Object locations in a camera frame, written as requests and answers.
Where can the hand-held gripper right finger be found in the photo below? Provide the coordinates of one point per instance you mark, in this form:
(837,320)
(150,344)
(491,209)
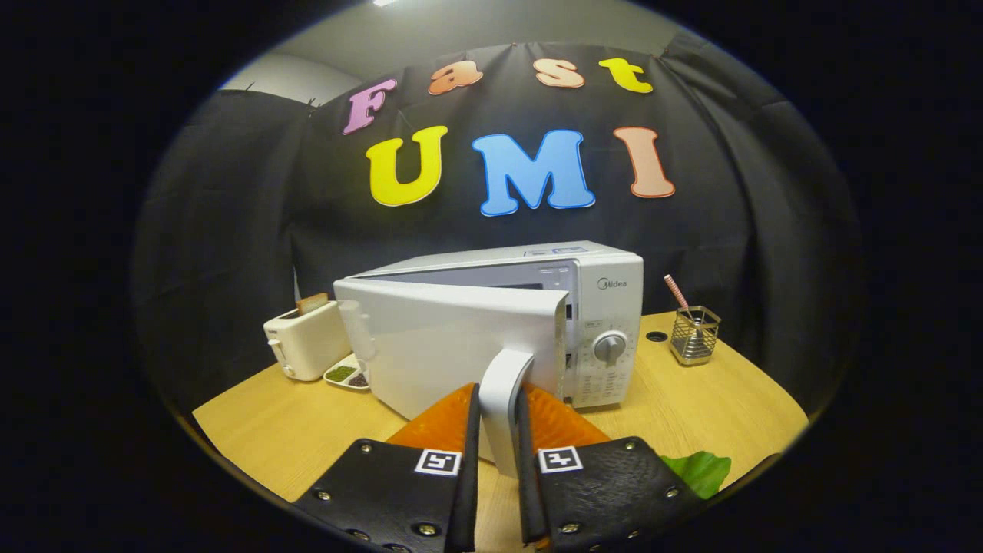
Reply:
(528,499)

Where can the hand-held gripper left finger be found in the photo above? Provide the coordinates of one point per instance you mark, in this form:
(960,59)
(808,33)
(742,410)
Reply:
(467,491)

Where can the white microwave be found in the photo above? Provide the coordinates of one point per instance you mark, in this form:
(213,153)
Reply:
(445,346)

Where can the green lettuce leaf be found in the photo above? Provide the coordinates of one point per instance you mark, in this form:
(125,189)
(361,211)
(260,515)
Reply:
(699,472)

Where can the white divided dish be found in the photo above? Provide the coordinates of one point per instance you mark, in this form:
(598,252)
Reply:
(342,374)

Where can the black desk grommet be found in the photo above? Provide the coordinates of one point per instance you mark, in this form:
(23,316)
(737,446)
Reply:
(656,336)

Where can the white toaster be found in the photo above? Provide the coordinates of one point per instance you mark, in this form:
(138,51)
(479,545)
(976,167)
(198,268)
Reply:
(307,346)

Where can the toast slice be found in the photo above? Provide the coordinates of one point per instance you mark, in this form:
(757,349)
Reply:
(312,303)

